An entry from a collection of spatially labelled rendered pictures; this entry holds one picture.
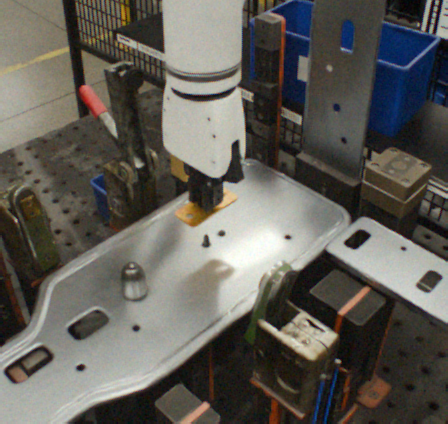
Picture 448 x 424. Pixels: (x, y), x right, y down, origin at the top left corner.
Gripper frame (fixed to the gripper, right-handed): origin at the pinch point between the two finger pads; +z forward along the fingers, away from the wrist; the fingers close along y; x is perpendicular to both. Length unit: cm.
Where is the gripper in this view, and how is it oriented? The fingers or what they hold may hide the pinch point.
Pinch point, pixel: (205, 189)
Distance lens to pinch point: 76.8
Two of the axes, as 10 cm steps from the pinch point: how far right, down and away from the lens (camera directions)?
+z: 0.0, 7.8, 6.2
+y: 7.1, 4.4, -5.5
